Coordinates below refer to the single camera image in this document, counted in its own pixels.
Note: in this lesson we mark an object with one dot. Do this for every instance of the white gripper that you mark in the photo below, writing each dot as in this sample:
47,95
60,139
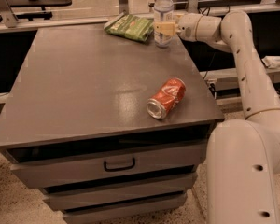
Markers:
188,27

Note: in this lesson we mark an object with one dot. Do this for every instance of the black drawer handle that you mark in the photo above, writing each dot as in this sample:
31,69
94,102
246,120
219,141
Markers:
118,166

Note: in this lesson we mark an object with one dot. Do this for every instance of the clear blue plastic water bottle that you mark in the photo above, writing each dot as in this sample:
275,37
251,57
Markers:
163,11

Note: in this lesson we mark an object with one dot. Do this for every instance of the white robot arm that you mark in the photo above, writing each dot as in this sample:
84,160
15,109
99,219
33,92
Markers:
243,155

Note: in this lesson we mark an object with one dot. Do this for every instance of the crushed red soda can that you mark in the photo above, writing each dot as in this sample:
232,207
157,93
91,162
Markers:
166,98

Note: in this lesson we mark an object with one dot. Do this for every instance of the green jalapeno chip bag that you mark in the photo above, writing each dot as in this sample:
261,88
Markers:
130,27

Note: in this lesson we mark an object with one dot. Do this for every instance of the grey drawer cabinet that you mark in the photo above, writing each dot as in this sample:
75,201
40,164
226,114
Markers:
80,99

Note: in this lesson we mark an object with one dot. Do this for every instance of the white packet on shelf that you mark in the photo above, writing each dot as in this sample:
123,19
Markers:
272,62

